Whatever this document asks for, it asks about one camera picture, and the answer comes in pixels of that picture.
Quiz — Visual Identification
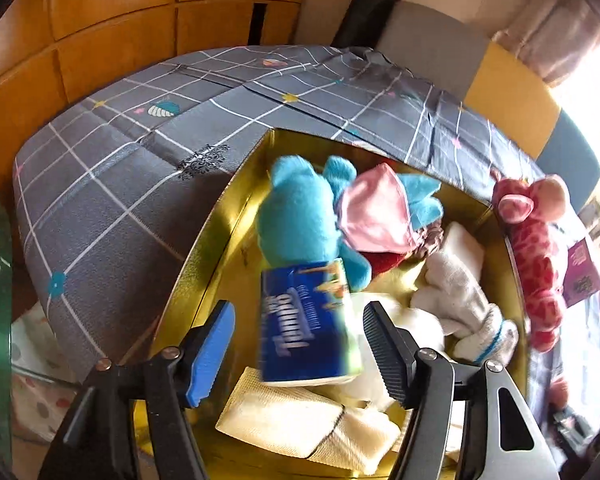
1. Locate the grey white knit glove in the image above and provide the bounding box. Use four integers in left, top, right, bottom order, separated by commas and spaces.
351, 222, 519, 365

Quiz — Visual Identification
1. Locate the beige mesh cloth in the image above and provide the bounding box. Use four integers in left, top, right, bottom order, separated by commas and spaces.
215, 367, 401, 474

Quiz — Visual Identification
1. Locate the red plush sock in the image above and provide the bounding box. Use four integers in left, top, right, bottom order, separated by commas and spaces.
362, 252, 411, 278

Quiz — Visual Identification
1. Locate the brown satin scrunchie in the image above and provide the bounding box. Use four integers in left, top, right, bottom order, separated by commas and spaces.
413, 219, 444, 259

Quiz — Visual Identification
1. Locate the gold storage box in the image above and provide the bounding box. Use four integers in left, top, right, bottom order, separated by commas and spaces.
149, 129, 528, 479

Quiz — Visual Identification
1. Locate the blue tissue packet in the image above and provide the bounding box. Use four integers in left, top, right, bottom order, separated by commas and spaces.
259, 258, 363, 387

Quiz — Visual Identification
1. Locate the blue plush elephant toy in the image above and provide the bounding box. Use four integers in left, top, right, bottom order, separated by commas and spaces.
256, 155, 443, 292

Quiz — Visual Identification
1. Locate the purple cardboard box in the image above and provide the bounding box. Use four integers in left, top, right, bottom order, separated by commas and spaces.
562, 238, 600, 308

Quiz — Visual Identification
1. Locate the pink giraffe plush toy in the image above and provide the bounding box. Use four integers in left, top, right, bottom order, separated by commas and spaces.
491, 168, 570, 352

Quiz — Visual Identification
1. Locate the grey plaid bed sheet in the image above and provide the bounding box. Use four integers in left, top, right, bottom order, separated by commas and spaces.
12, 46, 541, 377

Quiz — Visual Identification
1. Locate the grey yellow blue headboard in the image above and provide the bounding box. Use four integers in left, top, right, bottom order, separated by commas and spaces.
377, 1, 600, 211

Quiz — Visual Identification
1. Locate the left beige curtain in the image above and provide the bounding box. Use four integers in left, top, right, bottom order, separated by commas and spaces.
492, 0, 600, 87

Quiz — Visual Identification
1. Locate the wooden wardrobe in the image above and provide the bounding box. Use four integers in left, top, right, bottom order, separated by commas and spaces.
0, 0, 303, 202

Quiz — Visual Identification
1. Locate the black rolled mat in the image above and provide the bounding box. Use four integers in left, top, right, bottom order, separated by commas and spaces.
332, 0, 399, 49

